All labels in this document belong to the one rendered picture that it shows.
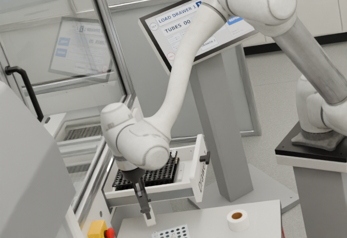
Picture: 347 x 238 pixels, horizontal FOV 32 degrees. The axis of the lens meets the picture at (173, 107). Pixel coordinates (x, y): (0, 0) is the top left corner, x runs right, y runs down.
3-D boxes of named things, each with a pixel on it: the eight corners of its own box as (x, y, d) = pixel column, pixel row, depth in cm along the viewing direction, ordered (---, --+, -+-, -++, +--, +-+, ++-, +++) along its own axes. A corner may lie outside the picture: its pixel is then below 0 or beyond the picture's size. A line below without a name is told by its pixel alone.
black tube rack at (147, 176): (181, 164, 231) (177, 151, 228) (175, 192, 216) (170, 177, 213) (126, 172, 236) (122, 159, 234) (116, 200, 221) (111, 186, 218)
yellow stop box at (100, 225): (112, 235, 202) (106, 218, 199) (107, 250, 196) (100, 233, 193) (98, 237, 203) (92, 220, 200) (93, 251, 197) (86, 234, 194)
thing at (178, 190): (202, 156, 233) (199, 143, 230) (195, 197, 211) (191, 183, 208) (106, 171, 242) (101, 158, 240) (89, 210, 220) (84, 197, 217)
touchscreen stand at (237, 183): (302, 201, 327) (268, 28, 283) (234, 241, 313) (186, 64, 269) (250, 167, 369) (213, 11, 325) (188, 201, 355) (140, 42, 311)
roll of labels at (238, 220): (238, 216, 207) (236, 206, 205) (253, 222, 202) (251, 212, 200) (224, 227, 204) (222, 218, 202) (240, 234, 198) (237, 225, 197)
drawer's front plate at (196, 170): (208, 157, 235) (202, 132, 230) (201, 203, 209) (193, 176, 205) (204, 157, 235) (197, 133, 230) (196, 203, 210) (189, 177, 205)
